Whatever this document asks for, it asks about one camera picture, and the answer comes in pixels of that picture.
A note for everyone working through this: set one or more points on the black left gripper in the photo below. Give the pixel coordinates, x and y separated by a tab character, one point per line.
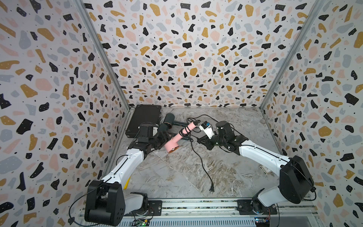
164	137

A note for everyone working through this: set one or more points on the aluminium corner post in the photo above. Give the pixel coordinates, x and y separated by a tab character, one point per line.
317	6
99	48

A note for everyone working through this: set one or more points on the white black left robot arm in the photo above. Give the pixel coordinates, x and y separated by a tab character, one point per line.
105	200

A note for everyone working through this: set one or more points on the dark green hair dryer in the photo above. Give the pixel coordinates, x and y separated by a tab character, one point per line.
170	121

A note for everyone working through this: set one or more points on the pink hair dryer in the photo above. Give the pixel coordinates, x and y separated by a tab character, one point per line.
172	144

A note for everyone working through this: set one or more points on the aluminium corner post left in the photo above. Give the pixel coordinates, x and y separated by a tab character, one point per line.
99	48

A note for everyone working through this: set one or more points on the black flat case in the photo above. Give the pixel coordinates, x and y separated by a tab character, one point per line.
143	114

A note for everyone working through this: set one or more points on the yellow plastic triangle frame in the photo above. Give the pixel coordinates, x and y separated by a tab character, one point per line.
127	183

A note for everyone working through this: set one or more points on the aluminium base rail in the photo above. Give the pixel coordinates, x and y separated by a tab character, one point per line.
222	212

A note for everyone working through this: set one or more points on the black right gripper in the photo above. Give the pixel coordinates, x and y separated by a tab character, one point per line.
208	142

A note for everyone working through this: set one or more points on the aluminium corner post right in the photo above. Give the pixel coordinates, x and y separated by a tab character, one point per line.
317	6

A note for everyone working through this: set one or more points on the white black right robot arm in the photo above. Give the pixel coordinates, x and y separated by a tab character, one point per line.
295	180

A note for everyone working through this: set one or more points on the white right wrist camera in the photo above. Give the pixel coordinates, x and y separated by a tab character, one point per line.
207	128

